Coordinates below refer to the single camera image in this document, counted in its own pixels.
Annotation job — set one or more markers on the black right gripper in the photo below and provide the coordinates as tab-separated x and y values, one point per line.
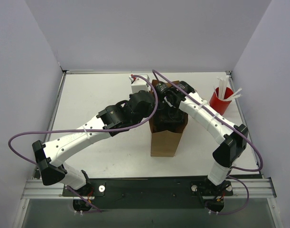
168	116

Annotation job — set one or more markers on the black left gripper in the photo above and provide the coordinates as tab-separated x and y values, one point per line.
149	102

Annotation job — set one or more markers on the brown paper bag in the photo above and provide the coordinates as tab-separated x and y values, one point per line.
165	141

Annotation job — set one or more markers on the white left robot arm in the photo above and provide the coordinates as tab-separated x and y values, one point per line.
114	119

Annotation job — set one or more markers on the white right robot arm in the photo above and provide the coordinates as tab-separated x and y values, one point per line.
230	137

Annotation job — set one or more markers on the red plastic cup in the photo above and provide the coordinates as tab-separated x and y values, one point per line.
217	104

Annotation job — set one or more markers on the white wrapped straws bundle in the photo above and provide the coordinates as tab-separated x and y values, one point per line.
223	82

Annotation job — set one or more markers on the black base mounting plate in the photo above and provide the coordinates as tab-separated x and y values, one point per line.
190	192

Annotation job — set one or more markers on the aluminium rail frame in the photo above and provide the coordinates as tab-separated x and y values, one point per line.
258	188

